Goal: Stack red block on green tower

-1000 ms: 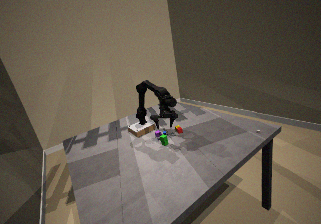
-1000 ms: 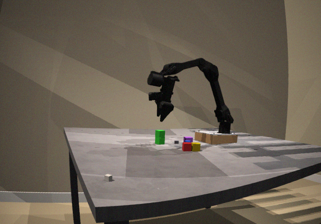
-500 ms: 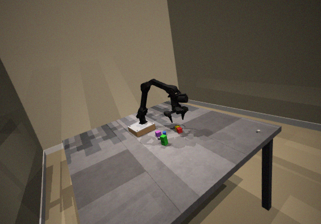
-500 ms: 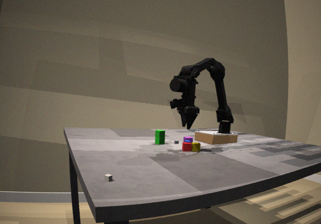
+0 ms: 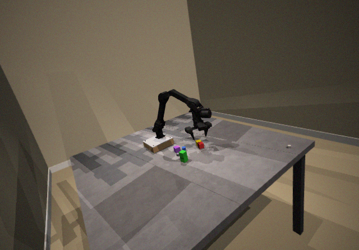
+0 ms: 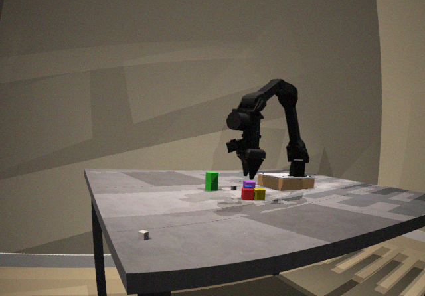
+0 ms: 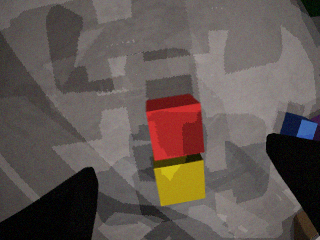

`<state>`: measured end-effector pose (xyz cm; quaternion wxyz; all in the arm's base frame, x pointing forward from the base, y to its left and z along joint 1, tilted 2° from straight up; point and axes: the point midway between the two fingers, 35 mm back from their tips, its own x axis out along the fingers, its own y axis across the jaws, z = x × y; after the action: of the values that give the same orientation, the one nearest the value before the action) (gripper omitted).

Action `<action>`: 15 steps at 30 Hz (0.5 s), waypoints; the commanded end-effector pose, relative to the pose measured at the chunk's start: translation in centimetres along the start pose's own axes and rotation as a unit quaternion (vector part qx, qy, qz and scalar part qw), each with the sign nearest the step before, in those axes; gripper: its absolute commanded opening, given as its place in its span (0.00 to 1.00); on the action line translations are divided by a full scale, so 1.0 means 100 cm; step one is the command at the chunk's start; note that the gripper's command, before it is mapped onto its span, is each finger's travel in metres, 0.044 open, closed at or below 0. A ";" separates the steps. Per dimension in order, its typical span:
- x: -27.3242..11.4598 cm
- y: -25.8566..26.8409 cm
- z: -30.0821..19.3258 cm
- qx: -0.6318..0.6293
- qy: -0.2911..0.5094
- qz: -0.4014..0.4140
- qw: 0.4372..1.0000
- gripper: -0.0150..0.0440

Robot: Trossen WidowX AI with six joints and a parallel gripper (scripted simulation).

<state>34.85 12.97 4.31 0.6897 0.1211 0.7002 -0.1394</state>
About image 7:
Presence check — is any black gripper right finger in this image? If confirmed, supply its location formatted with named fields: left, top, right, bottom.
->
left=265, top=133, right=320, bottom=236

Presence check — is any red block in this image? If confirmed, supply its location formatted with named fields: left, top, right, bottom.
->
left=147, top=93, right=204, bottom=161

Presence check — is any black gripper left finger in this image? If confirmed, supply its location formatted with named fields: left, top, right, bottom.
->
left=0, top=167, right=99, bottom=240

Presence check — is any small blue block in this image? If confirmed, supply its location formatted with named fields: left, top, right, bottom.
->
left=279, top=112, right=319, bottom=140

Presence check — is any purple block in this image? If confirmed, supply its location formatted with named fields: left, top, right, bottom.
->
left=309, top=115, right=320, bottom=141

